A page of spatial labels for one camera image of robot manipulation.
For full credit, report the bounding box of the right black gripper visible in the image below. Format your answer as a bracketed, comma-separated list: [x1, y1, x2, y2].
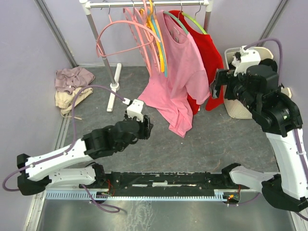
[210, 69, 259, 114]

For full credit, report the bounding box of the pink t shirt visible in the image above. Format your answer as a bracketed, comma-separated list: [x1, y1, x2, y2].
[139, 11, 210, 137]

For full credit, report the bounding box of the teal wavy hanger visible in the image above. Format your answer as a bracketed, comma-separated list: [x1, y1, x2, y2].
[163, 11, 189, 35]

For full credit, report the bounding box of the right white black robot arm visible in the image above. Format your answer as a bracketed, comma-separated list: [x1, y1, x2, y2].
[210, 65, 308, 213]

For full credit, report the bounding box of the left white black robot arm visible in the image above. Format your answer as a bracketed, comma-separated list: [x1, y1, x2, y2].
[17, 115, 153, 196]

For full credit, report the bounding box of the red t shirt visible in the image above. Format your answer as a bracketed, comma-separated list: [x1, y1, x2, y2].
[171, 10, 223, 116]

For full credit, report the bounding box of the lime green hanger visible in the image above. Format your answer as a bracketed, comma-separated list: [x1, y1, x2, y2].
[181, 5, 207, 35]

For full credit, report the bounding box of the pink hanger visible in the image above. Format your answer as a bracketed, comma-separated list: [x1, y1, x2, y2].
[96, 17, 158, 58]
[123, 1, 161, 74]

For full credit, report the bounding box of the yellow hanger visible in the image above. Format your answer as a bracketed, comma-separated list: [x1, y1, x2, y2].
[139, 0, 166, 72]

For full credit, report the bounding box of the light blue hanger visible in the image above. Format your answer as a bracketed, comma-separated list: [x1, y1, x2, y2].
[146, 0, 168, 77]

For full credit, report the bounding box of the cream laundry basket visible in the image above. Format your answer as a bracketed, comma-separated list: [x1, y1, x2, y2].
[223, 47, 291, 119]

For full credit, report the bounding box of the black garment in basket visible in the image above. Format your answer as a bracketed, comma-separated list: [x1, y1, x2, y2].
[224, 58, 278, 76]

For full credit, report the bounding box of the beige crumpled garment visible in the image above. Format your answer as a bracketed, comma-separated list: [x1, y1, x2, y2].
[55, 87, 93, 118]

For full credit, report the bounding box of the mauve crumpled garment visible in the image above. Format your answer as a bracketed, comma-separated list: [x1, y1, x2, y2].
[55, 66, 95, 94]

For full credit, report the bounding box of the white metal clothes rack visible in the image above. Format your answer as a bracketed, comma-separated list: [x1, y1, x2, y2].
[80, 0, 213, 112]

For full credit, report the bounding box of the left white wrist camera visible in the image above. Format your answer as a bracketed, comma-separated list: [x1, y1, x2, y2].
[123, 98, 145, 122]

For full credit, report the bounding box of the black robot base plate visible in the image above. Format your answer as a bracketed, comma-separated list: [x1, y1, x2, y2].
[86, 172, 248, 196]

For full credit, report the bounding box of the light blue cable duct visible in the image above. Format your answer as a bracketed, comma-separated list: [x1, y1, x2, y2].
[45, 190, 234, 202]

